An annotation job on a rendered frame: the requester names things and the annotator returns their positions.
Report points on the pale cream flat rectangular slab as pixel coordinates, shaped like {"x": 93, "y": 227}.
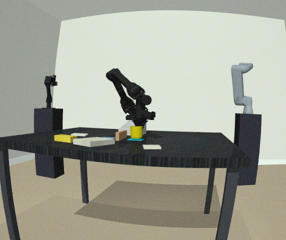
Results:
{"x": 93, "y": 141}

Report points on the yellow rectangular block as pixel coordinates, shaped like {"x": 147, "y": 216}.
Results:
{"x": 65, "y": 138}

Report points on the tan wooden bar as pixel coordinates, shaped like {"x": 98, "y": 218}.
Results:
{"x": 120, "y": 135}

